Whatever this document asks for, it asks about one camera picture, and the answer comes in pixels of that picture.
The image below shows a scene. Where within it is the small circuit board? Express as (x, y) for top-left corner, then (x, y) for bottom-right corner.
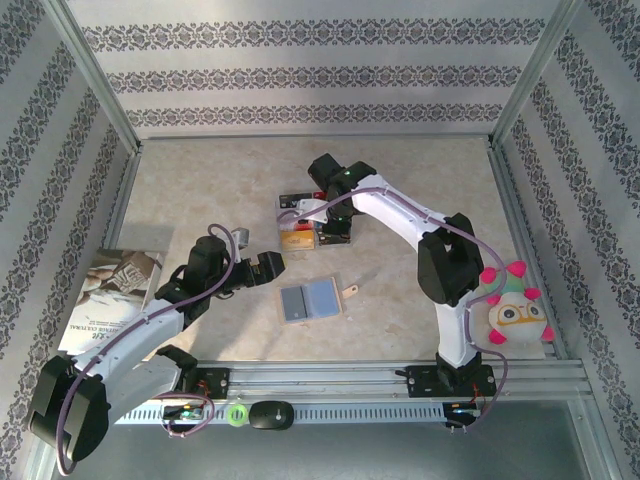
(442, 402), (484, 419)
(163, 404), (209, 422)

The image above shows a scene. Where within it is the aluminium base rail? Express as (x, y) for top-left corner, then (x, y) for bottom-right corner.
(197, 358), (585, 401)

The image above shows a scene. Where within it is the yellow card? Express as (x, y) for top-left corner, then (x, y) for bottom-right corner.
(279, 229), (316, 250)

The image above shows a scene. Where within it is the black computer mouse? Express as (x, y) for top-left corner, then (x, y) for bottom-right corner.
(248, 400), (295, 430)

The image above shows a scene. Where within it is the slotted metal cable tray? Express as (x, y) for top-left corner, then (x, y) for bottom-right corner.
(119, 402), (446, 426)

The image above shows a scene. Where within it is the aluminium frame post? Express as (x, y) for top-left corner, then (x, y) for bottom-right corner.
(42, 0), (144, 154)
(492, 0), (587, 151)

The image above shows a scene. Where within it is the aluminium frame side rail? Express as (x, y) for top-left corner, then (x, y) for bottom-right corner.
(99, 142), (146, 251)
(487, 142), (584, 361)

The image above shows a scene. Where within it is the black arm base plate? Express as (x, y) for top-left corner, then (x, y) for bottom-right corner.
(405, 364), (496, 399)
(169, 367), (232, 400)

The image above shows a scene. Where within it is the clear acrylic card stand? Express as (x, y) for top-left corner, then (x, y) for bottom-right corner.
(276, 189), (354, 251)

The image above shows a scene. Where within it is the aluminium frame back rail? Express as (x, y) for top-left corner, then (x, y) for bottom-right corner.
(137, 132), (496, 144)

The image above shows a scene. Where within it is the plush toy with pink feet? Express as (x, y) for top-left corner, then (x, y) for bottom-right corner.
(479, 259), (557, 347)

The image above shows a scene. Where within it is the book with photo cover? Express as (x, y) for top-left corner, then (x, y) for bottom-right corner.
(57, 247), (166, 356)

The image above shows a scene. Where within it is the purple cable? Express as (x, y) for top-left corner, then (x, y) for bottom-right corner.
(277, 187), (511, 436)
(55, 223), (237, 476)

